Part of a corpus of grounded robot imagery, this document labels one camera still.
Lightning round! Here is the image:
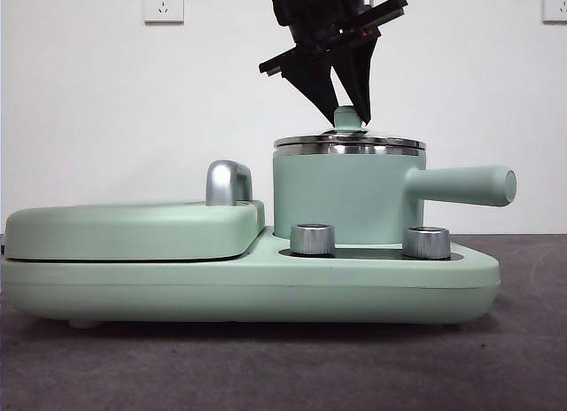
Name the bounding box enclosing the glass lid green knob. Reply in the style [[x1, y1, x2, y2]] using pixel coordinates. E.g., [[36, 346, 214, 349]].
[[273, 105, 426, 154]]

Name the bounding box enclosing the silver control knob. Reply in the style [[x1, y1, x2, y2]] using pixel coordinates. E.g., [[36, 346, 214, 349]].
[[401, 227, 452, 259], [290, 223, 337, 256]]

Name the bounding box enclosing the green breakfast machine base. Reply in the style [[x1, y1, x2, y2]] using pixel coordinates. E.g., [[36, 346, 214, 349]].
[[0, 227, 501, 330]]

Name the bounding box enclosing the green pot with handle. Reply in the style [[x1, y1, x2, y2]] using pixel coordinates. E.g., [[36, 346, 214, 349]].
[[272, 145, 518, 248]]

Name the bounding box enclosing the white wall socket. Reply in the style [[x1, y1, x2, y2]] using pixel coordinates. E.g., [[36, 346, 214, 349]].
[[142, 0, 185, 24], [542, 0, 567, 24]]

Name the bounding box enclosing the green griddle lid silver handle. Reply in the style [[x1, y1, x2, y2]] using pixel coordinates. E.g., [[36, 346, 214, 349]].
[[3, 159, 267, 262]]

